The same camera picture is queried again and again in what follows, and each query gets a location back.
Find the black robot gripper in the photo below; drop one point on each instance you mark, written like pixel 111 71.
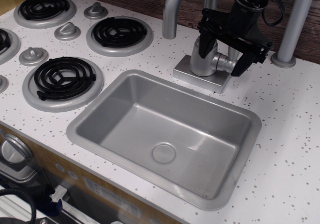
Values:
pixel 238 29

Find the silver faucet lever handle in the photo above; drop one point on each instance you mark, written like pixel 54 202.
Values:
pixel 232 59

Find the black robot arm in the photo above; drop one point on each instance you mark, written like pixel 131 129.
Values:
pixel 239 30

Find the silver toy faucet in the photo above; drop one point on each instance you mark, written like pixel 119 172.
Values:
pixel 206 67

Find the grey support pole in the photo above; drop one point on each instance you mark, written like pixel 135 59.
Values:
pixel 284 58

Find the grey toy sink basin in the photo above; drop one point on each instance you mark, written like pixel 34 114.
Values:
pixel 189 144

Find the back right stove burner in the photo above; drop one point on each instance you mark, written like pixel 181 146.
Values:
pixel 119 36

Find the grey stove knob back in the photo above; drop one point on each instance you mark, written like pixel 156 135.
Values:
pixel 95 12

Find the grey stove knob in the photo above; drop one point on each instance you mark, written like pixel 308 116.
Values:
pixel 33 56
pixel 95 12
pixel 67 32

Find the grey stove knob middle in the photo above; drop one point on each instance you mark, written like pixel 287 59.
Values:
pixel 67 32

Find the front right stove burner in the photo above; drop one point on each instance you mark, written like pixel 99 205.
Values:
pixel 62 84

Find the back left stove burner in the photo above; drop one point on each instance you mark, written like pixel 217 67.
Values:
pixel 42 14

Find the grey stove knob front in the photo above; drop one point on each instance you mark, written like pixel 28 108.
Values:
pixel 33 56

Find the left edge stove burner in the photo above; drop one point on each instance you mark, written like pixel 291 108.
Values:
pixel 10 45

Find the blue clamp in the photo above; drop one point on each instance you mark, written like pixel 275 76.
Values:
pixel 55 208

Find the silver oven dial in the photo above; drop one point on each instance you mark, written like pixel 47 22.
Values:
pixel 15 153

